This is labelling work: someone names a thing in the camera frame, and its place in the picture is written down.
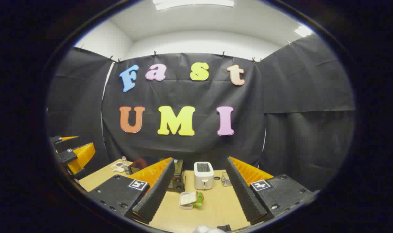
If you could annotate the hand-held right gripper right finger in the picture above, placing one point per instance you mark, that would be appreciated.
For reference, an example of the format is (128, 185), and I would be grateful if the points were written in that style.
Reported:
(243, 194)

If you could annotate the white toaster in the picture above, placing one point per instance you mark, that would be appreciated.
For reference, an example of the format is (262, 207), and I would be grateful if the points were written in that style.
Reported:
(203, 178)

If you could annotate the long ceiling light panel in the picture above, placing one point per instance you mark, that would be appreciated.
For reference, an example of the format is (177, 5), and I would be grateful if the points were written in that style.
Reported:
(193, 3)

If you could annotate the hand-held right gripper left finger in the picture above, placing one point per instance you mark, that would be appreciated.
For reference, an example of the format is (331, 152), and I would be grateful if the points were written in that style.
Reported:
(157, 194)

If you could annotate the black backdrop cloth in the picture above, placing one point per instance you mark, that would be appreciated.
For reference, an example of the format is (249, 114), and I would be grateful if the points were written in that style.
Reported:
(190, 149)

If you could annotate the small ceiling light panel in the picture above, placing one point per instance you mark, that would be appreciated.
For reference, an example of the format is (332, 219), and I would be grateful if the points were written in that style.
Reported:
(303, 31)

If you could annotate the black electric oven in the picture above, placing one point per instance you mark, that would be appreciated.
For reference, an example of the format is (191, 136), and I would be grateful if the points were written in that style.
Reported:
(178, 181)

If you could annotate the small white object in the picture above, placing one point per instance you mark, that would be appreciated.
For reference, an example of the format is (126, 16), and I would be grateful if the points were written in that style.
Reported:
(118, 167)

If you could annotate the metal mesh basket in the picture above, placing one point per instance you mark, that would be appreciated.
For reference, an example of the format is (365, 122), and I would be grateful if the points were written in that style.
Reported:
(226, 179)

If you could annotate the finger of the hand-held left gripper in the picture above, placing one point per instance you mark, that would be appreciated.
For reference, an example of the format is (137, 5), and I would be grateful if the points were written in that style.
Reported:
(57, 139)
(66, 156)

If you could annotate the sandwich with lettuce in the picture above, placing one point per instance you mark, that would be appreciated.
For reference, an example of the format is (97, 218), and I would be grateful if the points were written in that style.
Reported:
(188, 198)

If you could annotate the white food tray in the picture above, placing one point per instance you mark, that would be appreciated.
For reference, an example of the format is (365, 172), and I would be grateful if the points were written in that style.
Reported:
(185, 207)

